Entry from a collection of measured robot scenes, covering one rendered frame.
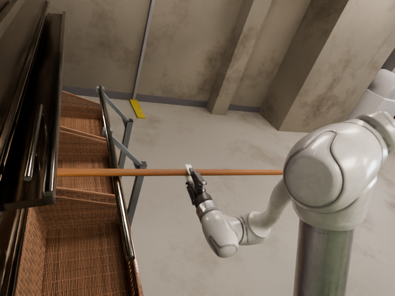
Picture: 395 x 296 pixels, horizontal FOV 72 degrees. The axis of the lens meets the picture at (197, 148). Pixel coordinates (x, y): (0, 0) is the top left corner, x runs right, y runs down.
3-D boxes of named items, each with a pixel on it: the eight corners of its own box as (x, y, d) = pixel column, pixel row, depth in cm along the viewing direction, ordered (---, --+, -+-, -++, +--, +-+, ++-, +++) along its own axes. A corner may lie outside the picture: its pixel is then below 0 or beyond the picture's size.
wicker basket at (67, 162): (30, 222, 146) (29, 185, 132) (37, 157, 187) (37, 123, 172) (121, 215, 168) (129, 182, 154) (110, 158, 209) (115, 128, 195)
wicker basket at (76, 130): (38, 155, 189) (37, 121, 175) (44, 114, 230) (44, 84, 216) (110, 157, 211) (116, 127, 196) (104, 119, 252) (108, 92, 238)
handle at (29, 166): (35, 194, 62) (27, 195, 61) (46, 120, 86) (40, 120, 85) (30, 175, 59) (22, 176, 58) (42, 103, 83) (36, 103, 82)
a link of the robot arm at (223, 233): (193, 227, 103) (221, 226, 110) (209, 264, 92) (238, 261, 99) (206, 207, 98) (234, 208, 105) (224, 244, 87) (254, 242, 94)
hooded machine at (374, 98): (351, 126, 679) (390, 70, 603) (374, 143, 630) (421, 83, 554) (331, 124, 642) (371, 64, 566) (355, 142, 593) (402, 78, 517)
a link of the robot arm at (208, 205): (197, 226, 104) (191, 214, 108) (217, 224, 108) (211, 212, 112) (204, 210, 99) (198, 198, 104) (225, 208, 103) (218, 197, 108)
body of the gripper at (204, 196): (200, 199, 104) (192, 182, 111) (194, 214, 108) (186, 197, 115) (217, 198, 107) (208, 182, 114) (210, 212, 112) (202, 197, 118)
